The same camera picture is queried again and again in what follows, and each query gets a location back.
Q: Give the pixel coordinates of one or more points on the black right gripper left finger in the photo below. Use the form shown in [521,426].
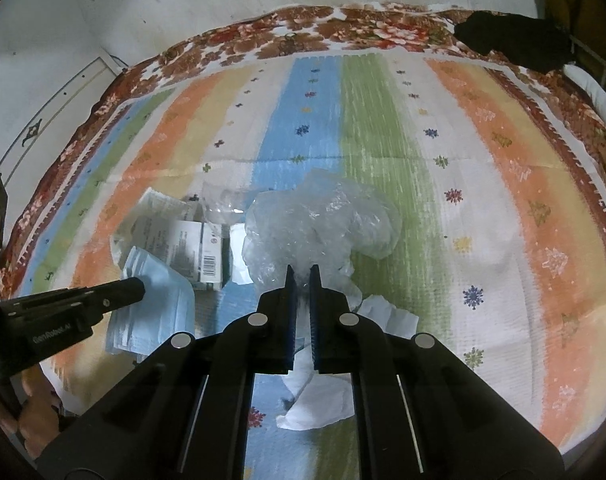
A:
[182,413]

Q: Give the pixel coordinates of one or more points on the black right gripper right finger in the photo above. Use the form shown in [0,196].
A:
[421,412]

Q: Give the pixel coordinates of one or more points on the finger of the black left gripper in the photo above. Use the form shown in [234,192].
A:
[118,294]

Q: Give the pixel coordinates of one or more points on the blue face mask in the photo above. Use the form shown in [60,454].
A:
[168,307]

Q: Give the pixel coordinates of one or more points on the white tissue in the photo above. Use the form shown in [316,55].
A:
[318,400]

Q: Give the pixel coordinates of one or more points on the clear plastic bag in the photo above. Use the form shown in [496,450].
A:
[323,221]

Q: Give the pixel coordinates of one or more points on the white medicine box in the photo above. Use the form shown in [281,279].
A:
[191,248]

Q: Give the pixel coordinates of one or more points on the person's left hand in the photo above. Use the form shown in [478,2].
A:
[38,421]

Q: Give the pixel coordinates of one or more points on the striped colourful bed mat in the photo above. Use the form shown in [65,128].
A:
[502,252]

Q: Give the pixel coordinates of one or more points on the red floral blanket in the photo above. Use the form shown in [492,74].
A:
[287,31]

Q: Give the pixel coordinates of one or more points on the white rolled pillow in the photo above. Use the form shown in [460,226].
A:
[590,86]

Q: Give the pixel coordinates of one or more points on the black cloth bundle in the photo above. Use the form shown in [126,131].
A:
[532,43]

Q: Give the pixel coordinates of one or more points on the white wall panel door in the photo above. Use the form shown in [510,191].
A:
[51,127]

